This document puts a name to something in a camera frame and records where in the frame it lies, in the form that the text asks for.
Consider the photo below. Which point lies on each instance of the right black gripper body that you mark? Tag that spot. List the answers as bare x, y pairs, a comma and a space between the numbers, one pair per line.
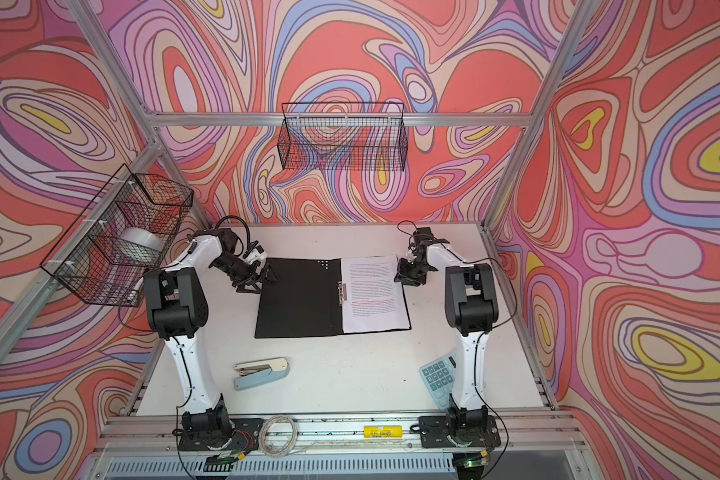
413, 272

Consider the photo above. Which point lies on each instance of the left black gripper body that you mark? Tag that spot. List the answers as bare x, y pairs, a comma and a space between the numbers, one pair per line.
243, 272

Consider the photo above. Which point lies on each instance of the black file folder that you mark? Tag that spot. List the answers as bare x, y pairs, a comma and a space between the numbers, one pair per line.
302, 302

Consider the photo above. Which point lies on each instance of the metal folder clip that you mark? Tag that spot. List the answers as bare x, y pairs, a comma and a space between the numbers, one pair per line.
342, 290

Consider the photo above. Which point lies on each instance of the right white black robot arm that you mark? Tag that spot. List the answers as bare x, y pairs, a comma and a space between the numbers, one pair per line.
471, 310

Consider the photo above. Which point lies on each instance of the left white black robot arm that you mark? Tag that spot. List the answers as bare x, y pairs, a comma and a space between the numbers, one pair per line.
177, 311

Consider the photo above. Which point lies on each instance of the blue white stapler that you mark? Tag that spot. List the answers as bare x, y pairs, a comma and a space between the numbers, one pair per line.
261, 372

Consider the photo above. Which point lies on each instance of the teal calculator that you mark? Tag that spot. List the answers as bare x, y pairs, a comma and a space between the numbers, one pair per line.
438, 377

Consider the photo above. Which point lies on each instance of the yellow label tag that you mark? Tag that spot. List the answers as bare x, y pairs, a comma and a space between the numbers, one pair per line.
383, 432

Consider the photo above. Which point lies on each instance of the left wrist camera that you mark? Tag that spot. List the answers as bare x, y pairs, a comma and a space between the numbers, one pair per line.
243, 246

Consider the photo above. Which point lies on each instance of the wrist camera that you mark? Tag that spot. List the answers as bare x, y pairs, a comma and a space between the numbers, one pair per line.
418, 237
243, 246

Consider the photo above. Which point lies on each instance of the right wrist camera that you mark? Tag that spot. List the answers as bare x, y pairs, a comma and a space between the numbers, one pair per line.
418, 237

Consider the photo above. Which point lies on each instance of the left black wire basket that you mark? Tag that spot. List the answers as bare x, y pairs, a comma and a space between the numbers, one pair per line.
94, 264

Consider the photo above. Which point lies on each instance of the black wire basket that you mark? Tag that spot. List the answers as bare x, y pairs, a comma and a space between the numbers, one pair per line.
339, 136
94, 264

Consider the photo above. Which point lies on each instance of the back black wire basket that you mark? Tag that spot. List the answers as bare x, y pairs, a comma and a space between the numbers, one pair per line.
339, 136

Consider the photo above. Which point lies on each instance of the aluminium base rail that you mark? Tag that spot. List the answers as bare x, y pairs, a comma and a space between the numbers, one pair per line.
338, 433

